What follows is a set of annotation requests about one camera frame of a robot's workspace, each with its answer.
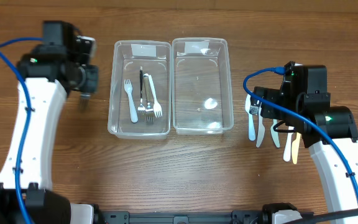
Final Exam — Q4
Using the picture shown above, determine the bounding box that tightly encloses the right clear plastic container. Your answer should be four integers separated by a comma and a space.
172, 37, 234, 135

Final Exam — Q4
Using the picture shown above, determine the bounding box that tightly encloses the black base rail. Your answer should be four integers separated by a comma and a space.
93, 205, 269, 224

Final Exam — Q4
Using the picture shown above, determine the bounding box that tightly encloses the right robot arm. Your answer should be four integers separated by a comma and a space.
246, 89, 358, 223

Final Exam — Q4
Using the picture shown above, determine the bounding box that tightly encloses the black handled metal fork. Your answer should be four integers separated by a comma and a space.
137, 66, 145, 115

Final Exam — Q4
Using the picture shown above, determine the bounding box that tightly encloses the left clear plastic container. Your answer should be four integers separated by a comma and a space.
108, 40, 172, 139

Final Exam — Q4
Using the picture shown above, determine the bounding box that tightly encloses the light blue plastic knife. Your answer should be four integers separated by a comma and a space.
244, 95, 256, 141

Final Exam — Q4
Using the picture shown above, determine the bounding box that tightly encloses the silver metal fork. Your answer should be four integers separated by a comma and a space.
78, 93, 91, 111
143, 73, 154, 124

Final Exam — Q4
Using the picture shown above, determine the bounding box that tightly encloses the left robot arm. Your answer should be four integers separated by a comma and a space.
0, 35, 103, 223

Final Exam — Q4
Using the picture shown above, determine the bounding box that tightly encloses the small white plastic fork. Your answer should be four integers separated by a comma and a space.
148, 75, 163, 118

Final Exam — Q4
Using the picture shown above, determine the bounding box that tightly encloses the mint green plastic knife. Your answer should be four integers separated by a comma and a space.
270, 119, 280, 148

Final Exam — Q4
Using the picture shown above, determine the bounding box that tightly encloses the clear plastic container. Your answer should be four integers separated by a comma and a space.
172, 37, 234, 135
108, 40, 172, 139

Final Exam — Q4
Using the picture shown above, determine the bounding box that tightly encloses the yellow plastic knife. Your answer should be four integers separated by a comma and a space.
291, 133, 301, 164

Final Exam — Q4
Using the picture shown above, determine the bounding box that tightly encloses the white plastic knife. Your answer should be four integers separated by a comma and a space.
283, 126, 294, 162

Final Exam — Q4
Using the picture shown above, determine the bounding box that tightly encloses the grey plastic knife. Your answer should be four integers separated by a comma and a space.
256, 115, 265, 147

